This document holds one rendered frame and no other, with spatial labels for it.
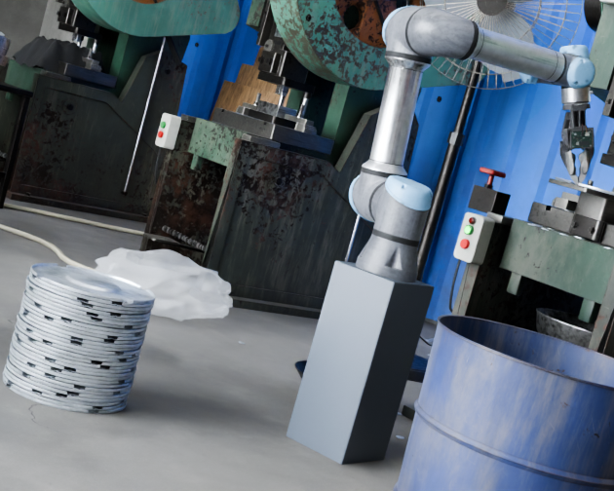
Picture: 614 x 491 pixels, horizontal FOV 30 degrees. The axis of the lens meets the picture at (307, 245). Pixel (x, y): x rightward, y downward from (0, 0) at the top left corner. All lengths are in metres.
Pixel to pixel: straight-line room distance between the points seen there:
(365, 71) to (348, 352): 1.77
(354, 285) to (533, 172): 2.45
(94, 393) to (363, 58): 2.07
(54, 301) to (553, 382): 1.17
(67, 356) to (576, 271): 1.37
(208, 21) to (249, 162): 1.76
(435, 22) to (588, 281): 0.83
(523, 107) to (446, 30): 2.44
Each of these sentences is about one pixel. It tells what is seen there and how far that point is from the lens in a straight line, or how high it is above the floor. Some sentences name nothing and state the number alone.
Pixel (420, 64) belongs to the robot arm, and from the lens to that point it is 2.82.
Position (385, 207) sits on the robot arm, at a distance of 2.71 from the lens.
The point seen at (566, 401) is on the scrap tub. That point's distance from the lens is 1.87.
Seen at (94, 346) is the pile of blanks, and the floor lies 0.15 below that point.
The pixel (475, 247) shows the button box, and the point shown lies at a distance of 3.22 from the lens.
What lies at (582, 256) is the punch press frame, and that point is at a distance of 3.12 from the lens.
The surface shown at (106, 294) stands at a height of 0.26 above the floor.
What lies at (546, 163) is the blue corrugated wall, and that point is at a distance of 4.99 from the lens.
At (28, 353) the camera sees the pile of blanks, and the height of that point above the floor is 0.10.
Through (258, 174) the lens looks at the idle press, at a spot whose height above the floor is 0.51.
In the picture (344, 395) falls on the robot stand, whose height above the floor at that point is 0.16.
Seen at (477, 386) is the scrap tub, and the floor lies 0.41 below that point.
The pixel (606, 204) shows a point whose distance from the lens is 3.18.
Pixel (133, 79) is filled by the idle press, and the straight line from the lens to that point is 5.99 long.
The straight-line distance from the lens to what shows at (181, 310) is 3.75.
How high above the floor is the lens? 0.76
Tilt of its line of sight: 6 degrees down
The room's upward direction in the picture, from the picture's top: 16 degrees clockwise
